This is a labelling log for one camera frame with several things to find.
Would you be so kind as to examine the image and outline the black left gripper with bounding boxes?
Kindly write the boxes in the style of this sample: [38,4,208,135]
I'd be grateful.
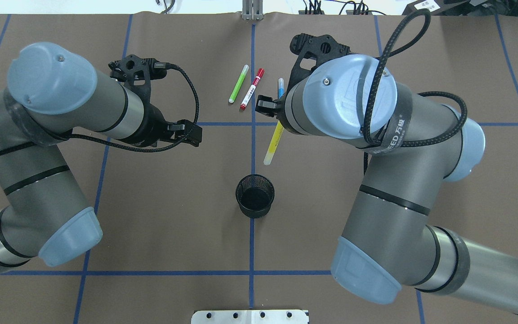
[122,104,203,148]

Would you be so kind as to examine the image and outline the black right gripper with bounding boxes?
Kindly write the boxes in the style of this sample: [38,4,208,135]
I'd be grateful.
[255,92,289,131]

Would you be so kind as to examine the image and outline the blue marker pen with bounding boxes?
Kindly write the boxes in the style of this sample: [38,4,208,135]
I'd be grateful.
[277,77,285,99]

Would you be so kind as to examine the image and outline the yellow highlighter pen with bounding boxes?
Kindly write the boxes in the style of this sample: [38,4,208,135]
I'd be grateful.
[263,121,285,166]

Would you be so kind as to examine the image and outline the red white marker pen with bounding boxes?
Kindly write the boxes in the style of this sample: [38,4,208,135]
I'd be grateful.
[239,68,265,111]

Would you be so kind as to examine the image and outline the green highlighter pen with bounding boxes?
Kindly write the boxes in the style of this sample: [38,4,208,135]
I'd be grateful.
[228,64,250,104]

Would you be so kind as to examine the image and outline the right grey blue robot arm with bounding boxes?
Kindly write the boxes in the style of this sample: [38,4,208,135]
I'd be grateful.
[256,54,518,315]

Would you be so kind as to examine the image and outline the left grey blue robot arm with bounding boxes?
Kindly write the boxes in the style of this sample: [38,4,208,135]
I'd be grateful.
[0,42,203,274]

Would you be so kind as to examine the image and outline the black mesh pen cup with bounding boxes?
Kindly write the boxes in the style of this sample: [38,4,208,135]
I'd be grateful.
[235,174,275,219]

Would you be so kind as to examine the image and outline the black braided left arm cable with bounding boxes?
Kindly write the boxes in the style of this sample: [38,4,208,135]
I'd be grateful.
[0,63,200,255]

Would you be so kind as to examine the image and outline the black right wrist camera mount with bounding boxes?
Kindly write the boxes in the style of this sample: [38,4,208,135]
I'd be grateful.
[286,33,354,92]

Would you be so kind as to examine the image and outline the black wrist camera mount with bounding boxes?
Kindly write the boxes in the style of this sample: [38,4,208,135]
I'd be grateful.
[286,33,354,92]
[107,54,167,105]

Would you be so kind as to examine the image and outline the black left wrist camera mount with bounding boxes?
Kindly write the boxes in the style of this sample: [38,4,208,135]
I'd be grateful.
[107,54,167,105]

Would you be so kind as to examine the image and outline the aluminium frame post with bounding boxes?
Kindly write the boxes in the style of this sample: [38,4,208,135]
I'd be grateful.
[241,0,264,21]

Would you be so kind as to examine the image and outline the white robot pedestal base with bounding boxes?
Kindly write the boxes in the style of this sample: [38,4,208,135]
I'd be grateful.
[191,309,311,324]

